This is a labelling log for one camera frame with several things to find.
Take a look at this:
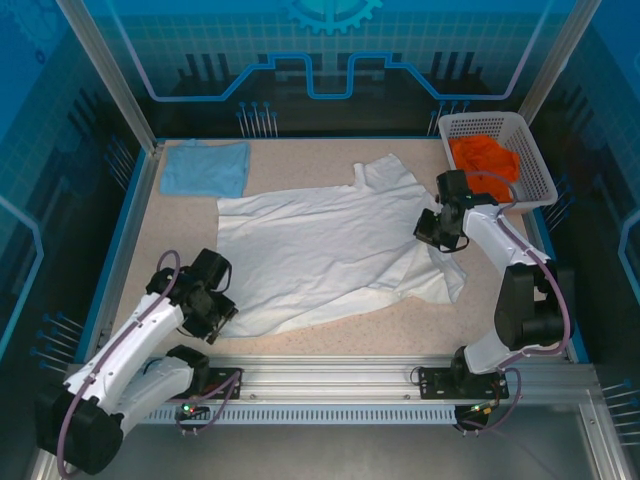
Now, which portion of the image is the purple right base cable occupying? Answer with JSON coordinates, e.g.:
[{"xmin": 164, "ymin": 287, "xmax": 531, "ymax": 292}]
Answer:
[{"xmin": 452, "ymin": 367, "xmax": 524, "ymax": 436}]

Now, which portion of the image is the aluminium frame post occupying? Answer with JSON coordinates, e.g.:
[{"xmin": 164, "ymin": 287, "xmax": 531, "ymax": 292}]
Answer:
[
  {"xmin": 53, "ymin": 0, "xmax": 165, "ymax": 157},
  {"xmin": 517, "ymin": 0, "xmax": 610, "ymax": 129}
]

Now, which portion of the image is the white plastic basket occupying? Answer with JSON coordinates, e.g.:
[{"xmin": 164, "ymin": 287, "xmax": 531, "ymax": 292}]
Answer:
[{"xmin": 437, "ymin": 112, "xmax": 560, "ymax": 215}]

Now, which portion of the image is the light blue folded t-shirt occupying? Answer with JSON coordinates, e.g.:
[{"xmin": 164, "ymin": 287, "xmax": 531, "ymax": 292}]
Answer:
[{"xmin": 158, "ymin": 138, "xmax": 252, "ymax": 198}]

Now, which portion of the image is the slotted grey cable duct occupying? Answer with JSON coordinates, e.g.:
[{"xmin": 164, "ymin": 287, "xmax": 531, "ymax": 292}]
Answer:
[{"xmin": 144, "ymin": 404, "xmax": 459, "ymax": 426}]

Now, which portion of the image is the aluminium mounting rail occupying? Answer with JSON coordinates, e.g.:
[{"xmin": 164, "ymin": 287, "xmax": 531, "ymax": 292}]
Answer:
[{"xmin": 67, "ymin": 353, "xmax": 596, "ymax": 402}]

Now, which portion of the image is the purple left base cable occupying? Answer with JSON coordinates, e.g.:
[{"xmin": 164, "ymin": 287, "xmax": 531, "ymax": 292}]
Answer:
[{"xmin": 169, "ymin": 367, "xmax": 246, "ymax": 435}]

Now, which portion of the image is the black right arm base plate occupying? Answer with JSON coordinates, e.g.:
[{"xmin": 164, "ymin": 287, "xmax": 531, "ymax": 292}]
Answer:
[{"xmin": 417, "ymin": 364, "xmax": 511, "ymax": 401}]

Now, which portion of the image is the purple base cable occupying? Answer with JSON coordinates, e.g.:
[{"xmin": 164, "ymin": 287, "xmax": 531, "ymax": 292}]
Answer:
[
  {"xmin": 169, "ymin": 367, "xmax": 246, "ymax": 435},
  {"xmin": 452, "ymin": 367, "xmax": 524, "ymax": 436}
]

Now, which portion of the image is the white t-shirt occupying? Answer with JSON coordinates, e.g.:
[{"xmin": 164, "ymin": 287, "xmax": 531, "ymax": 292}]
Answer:
[{"xmin": 215, "ymin": 153, "xmax": 469, "ymax": 341}]

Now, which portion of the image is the steel base panel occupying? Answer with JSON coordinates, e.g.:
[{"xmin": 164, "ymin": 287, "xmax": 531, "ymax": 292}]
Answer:
[{"xmin": 29, "ymin": 389, "xmax": 616, "ymax": 480}]

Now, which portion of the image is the orange t-shirt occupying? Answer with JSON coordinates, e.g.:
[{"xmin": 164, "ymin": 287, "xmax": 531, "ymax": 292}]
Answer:
[{"xmin": 448, "ymin": 133, "xmax": 522, "ymax": 204}]

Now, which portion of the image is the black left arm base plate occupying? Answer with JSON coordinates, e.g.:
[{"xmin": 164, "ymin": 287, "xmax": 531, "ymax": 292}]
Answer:
[{"xmin": 199, "ymin": 367, "xmax": 245, "ymax": 401}]

